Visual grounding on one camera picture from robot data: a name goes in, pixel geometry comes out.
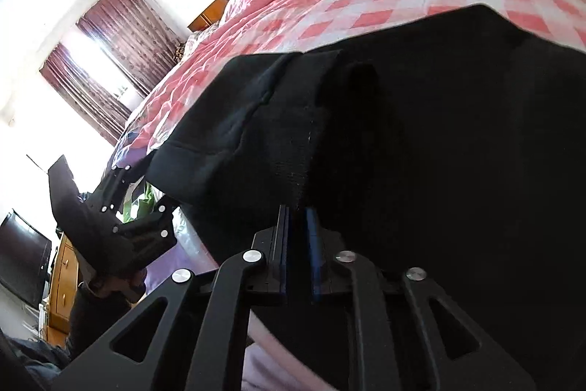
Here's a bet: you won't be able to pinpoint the patterned pillow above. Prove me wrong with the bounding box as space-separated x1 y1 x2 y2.
175 31 199 63

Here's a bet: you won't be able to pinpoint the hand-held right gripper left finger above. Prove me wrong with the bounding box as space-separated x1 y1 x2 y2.
50 204 294 391

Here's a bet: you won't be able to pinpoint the black pants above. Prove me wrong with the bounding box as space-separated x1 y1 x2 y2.
146 4 586 391

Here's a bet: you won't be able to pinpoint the person's left hand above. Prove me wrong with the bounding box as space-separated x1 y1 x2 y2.
78 265 149 305

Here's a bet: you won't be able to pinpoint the green cloth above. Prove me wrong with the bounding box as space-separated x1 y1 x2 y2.
123 182 159 222

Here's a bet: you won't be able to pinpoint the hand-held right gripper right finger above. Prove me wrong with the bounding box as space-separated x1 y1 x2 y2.
306 208 536 391

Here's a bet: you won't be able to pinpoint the pink white checkered plastic sheet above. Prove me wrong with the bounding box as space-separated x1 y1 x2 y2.
171 0 586 277

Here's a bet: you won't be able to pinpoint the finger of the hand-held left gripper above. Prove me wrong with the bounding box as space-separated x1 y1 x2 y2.
112 195 180 246
94 155 154 213

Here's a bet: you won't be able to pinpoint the pink quilt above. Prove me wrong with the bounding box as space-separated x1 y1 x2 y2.
110 0 438 172

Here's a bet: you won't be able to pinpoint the maroon patterned curtain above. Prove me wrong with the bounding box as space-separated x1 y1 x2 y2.
39 43 134 145
75 0 181 97

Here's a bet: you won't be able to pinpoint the wooden dresser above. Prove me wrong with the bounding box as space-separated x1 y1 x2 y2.
46 233 85 334

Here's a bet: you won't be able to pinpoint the black television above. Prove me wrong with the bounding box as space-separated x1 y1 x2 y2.
0 210 52 310

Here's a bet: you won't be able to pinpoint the person's left forearm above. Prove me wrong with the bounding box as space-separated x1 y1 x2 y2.
64 288 136 357

